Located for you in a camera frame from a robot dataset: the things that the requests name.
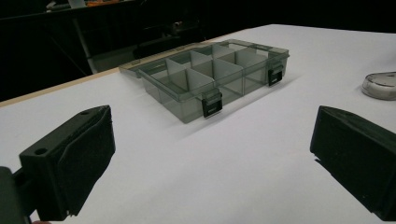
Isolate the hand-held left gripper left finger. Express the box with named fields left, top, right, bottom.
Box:
left=19, top=105, right=117, bottom=222

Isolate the round clear plastic lid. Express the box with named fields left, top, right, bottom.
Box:
left=361, top=71, right=396, bottom=102

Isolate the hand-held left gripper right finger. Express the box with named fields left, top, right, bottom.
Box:
left=309, top=105, right=396, bottom=222

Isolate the grey clear plastic compartment box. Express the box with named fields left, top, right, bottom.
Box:
left=118, top=38, right=290, bottom=124

